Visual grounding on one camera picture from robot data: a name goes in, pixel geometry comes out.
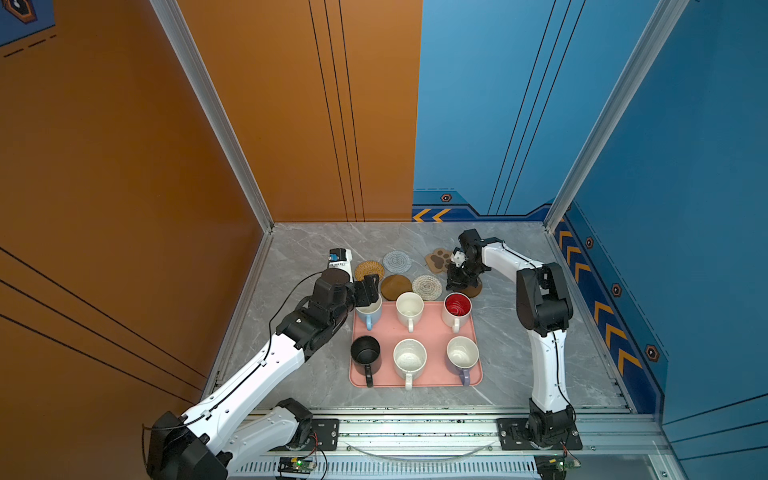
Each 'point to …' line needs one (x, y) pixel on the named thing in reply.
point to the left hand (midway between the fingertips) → (369, 275)
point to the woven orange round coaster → (368, 267)
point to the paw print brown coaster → (438, 261)
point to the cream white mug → (410, 307)
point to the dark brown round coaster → (471, 291)
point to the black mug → (365, 351)
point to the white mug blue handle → (371, 314)
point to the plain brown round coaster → (394, 285)
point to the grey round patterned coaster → (397, 261)
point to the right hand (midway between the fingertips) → (446, 286)
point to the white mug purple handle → (462, 353)
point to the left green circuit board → (295, 465)
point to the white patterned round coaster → (429, 287)
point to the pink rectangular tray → (432, 331)
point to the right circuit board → (555, 467)
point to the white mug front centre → (410, 358)
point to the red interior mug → (457, 307)
